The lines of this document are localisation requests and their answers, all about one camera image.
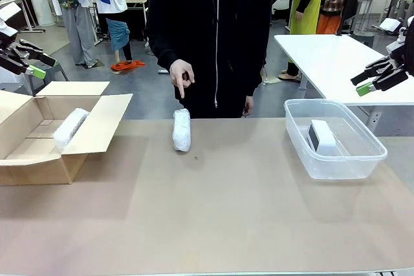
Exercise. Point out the orange cloth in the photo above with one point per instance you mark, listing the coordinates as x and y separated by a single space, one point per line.
127 66

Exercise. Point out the person's right hand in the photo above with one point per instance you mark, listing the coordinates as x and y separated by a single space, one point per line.
179 70

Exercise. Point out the figure in floral shirt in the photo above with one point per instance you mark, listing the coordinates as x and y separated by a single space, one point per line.
79 30

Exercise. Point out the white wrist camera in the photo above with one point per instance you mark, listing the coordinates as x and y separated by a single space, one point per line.
8 12
389 24

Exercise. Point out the white side table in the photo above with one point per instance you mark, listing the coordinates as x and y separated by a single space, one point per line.
310 53

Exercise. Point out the black covered background table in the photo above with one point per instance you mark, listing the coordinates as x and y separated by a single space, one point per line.
136 17

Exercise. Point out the clear plastic container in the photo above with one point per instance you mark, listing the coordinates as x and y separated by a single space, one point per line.
355 166

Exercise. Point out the unwrapped white digital clock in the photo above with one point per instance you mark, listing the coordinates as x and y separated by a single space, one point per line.
325 137

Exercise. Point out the person's left hand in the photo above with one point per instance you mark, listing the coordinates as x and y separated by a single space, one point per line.
249 104

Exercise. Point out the person in plaid orange clothes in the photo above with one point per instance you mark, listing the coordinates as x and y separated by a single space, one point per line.
333 7

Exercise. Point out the person in black hoodie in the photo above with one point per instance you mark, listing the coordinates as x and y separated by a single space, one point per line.
210 30

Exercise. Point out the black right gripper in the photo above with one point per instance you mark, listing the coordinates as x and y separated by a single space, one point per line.
406 56

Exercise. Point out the person in yellow apron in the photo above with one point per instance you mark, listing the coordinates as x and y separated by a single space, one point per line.
307 14

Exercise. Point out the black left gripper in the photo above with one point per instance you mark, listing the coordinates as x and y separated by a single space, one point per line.
8 48

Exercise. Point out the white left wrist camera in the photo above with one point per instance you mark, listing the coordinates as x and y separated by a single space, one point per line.
8 12

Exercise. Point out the grey plastic stool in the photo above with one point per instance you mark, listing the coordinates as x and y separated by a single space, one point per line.
59 72

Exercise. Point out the open cardboard box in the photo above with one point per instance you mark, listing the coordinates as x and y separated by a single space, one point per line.
48 172

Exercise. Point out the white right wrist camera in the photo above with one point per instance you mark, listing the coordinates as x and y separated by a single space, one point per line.
389 24

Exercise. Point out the bubble-wrapped clock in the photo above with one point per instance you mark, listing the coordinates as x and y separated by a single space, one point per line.
69 127
182 130

